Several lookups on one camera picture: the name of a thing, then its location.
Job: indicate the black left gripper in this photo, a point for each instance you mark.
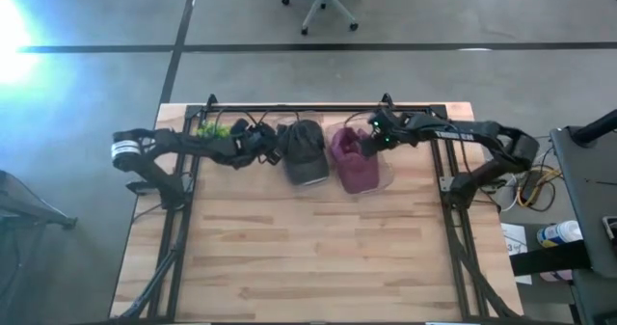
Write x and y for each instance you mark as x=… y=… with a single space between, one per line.
x=250 y=144

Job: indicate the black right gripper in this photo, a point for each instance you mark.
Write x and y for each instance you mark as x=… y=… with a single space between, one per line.
x=390 y=127

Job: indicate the dark grey baseball cap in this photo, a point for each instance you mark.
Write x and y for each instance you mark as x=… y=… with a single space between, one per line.
x=303 y=146

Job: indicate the maroon baseball cap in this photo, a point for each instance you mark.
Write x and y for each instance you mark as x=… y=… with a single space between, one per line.
x=356 y=170

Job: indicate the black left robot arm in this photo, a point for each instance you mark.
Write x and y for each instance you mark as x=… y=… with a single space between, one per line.
x=193 y=144

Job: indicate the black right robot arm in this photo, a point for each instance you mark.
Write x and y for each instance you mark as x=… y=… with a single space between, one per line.
x=482 y=132

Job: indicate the clear plastic bin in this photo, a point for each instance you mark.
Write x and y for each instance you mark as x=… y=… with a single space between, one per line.
x=385 y=180
x=278 y=175

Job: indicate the green plant in white pot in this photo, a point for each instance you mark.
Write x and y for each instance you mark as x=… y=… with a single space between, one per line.
x=212 y=131

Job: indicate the white paper sheet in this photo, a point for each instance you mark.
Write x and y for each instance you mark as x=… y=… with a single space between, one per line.
x=511 y=233

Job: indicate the black power adapter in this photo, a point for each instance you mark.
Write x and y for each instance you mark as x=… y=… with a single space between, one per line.
x=532 y=185

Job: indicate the white blue wipes canister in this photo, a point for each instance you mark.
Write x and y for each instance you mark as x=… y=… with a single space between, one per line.
x=559 y=233

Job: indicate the grey side desk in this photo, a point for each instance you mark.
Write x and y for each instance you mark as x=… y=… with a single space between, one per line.
x=593 y=195

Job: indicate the black pole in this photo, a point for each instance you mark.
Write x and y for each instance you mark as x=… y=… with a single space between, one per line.
x=598 y=127

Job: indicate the dark grey stand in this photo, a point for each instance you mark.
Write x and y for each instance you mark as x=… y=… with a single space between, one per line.
x=29 y=209

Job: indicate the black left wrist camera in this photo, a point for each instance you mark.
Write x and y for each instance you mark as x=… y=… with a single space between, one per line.
x=239 y=126

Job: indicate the black aluminium table frame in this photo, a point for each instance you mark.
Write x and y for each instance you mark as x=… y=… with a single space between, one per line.
x=337 y=108

